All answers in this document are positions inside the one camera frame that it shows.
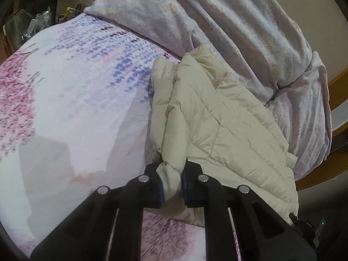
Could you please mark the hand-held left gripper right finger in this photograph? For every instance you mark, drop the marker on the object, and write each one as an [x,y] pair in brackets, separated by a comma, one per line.
[190,190]

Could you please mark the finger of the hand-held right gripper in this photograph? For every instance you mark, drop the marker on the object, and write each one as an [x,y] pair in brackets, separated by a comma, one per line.
[293,219]

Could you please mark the yellow clip item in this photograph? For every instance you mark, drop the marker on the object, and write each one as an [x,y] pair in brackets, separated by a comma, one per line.
[72,11]

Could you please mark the bed with floral sheet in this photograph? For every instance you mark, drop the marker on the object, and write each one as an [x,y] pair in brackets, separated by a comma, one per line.
[68,100]

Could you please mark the pale floral duvet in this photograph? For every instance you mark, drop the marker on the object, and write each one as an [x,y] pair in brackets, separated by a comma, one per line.
[244,32]

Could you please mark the beige puffer jacket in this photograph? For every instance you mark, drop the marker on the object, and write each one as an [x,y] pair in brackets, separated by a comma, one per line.
[217,127]

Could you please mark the clear plastic item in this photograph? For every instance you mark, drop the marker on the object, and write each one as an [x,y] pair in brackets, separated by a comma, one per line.
[38,21]

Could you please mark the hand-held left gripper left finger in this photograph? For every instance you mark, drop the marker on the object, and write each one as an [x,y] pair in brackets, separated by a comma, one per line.
[155,190]

